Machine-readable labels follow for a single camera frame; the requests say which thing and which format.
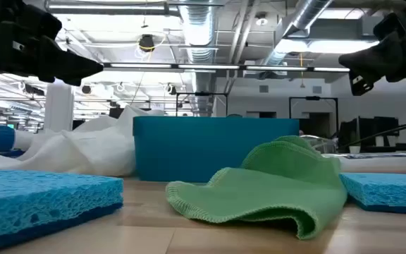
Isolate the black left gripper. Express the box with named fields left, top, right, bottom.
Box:
left=0, top=0, right=104, bottom=87

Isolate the white cloth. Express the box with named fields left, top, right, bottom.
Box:
left=0, top=104, right=165, bottom=177

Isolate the blue-trigger spray bottle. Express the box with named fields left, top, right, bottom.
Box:
left=0, top=121, right=47, bottom=159

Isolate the blue sponge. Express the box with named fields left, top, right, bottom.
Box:
left=339, top=172, right=406, bottom=217
left=0, top=169, right=125, bottom=251

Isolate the light green cloth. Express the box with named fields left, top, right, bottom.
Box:
left=165, top=135, right=348, bottom=241

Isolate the white pillar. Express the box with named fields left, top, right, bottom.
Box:
left=44, top=79, right=74, bottom=132

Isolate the long light bar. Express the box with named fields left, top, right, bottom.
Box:
left=103, top=62, right=351, bottom=73

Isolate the blue plastic bin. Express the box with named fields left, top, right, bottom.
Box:
left=133, top=116, right=300, bottom=183

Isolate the thin black cable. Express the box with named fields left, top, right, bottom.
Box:
left=337, top=121, right=406, bottom=150

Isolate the black rectangular frame stand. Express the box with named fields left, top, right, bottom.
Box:
left=288, top=95, right=340, bottom=139

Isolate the black hanging cable reel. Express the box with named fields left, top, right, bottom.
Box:
left=137, top=33, right=156, bottom=54

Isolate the narrow silver duct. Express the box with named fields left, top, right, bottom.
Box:
left=262, top=0, right=334, bottom=68

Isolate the wide ribbed silver duct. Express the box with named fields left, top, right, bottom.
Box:
left=178, top=0, right=219, bottom=118

